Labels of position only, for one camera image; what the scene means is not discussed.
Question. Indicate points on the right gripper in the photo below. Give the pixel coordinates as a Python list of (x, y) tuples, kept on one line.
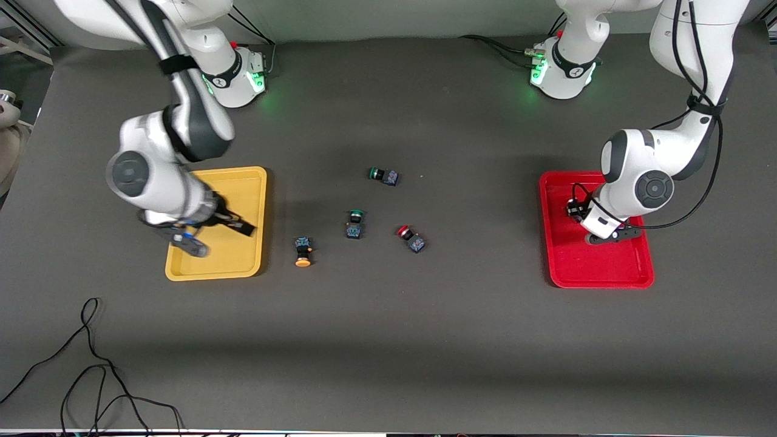
[(226, 218)]

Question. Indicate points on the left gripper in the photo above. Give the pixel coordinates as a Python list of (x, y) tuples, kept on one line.
[(574, 210)]

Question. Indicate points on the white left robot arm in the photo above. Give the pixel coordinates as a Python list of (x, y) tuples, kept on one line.
[(631, 164)]

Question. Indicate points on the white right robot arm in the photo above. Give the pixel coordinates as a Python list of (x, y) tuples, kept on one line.
[(152, 176)]

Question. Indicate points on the yellow plastic tray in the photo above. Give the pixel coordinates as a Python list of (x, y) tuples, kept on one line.
[(243, 200)]

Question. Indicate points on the red plastic tray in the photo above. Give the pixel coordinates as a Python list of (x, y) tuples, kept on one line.
[(607, 267)]

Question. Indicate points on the yellow push button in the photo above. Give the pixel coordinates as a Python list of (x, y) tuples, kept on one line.
[(303, 249)]

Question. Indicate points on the green push button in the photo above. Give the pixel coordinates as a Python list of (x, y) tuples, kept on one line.
[(354, 227), (385, 176)]

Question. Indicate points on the beige round object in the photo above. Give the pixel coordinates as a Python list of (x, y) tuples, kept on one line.
[(7, 158)]

